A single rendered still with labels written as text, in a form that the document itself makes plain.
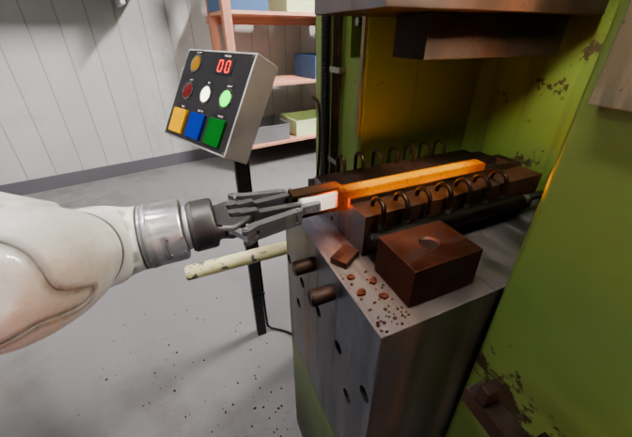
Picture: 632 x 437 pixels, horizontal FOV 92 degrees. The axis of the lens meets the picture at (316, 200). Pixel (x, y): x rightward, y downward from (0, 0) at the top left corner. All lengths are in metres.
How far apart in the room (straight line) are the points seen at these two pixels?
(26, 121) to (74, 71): 0.56
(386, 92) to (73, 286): 0.65
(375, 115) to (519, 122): 0.33
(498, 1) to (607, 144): 0.23
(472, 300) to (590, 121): 0.26
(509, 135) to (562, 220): 0.47
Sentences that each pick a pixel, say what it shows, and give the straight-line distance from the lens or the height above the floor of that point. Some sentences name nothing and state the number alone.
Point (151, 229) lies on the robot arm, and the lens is 0.44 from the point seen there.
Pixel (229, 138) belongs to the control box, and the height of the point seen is 1.00.
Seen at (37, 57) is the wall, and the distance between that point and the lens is 3.42.
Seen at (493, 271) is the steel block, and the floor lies 0.92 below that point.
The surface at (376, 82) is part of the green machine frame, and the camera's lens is 0.73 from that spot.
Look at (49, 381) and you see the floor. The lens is 1.81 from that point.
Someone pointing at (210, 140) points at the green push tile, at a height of 0.99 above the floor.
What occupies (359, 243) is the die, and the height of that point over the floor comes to 0.93.
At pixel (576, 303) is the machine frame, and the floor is 0.97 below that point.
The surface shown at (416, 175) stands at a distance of 0.61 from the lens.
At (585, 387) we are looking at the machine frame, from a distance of 0.53.
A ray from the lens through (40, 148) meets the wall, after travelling 3.56.
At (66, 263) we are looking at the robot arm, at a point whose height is 1.10.
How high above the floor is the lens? 1.24
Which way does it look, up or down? 29 degrees down
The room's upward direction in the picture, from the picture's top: straight up
